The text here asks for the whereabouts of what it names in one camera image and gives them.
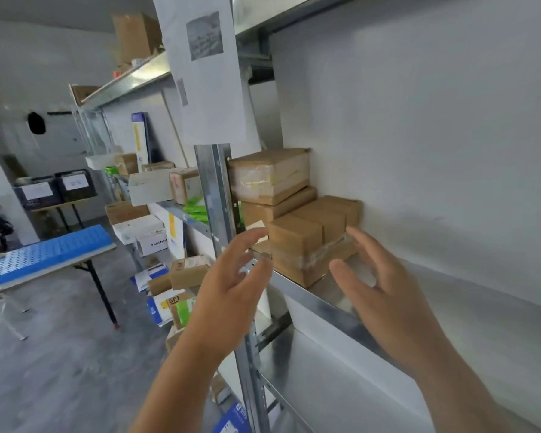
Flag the tall brown cardboard carton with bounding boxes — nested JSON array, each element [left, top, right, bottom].
[[111, 12, 164, 66]]

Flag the white and yellow upright box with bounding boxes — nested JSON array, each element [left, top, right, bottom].
[[160, 211, 186, 260]]

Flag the blue and white envelope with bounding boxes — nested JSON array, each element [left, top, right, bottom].
[[130, 263, 170, 293]]

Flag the black crate with paper label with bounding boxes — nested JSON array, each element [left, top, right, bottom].
[[55, 169, 98, 203], [13, 175, 63, 209]]

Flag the green packets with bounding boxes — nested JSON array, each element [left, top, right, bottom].
[[182, 197, 209, 224]]

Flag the film-wrapped brown cardboard box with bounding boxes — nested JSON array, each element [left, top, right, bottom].
[[252, 236, 360, 288]]

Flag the white printed paper sheet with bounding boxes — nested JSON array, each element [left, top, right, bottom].
[[152, 0, 249, 147]]

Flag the brown box with pink label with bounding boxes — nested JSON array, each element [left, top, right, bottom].
[[170, 167, 202, 205]]

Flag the small brown cardboard box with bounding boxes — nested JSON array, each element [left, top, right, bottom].
[[268, 215, 324, 261], [319, 195, 364, 228], [292, 205, 347, 246]]

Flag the white parcel with black logo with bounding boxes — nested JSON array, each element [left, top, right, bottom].
[[146, 288, 195, 328]]

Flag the blue printed box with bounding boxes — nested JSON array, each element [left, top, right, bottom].
[[213, 402, 248, 433]]

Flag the black object on wall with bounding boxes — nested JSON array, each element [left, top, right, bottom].
[[27, 111, 47, 135]]

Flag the low brown cardboard box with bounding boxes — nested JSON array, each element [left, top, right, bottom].
[[105, 201, 150, 226]]

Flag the galvanized metal shelving rack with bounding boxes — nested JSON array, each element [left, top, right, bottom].
[[194, 0, 541, 433]]

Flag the wide white flat box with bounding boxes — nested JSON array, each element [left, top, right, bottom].
[[112, 215, 166, 245]]

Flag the person's left hand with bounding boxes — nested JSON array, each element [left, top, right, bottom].
[[183, 227, 274, 358]]

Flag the long metal shelving rack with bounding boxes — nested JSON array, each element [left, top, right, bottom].
[[69, 48, 217, 284]]

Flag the flat brown cardboard box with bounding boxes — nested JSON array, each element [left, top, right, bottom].
[[241, 186, 319, 229]]

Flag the wooden side table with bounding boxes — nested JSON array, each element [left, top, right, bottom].
[[29, 196, 101, 233]]

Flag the blue and white upright box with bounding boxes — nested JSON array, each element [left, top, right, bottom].
[[132, 112, 152, 173]]

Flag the white box with dark lettering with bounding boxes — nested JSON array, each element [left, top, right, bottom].
[[136, 231, 170, 257]]

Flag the plain white box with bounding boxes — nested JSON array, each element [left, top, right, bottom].
[[128, 168, 182, 207]]

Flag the person's left forearm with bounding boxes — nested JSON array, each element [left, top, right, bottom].
[[128, 329, 242, 433]]

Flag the large tape-wrapped cardboard box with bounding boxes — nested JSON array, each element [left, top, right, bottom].
[[227, 148, 311, 206]]

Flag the person's right hand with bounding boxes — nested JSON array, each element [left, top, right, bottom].
[[329, 226, 452, 380]]

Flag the blue perforated folding table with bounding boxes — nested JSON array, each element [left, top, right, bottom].
[[0, 224, 120, 330]]

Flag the brown box with white label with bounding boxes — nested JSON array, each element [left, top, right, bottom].
[[170, 255, 213, 290]]

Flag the person's right forearm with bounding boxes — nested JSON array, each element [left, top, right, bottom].
[[410, 345, 529, 433]]

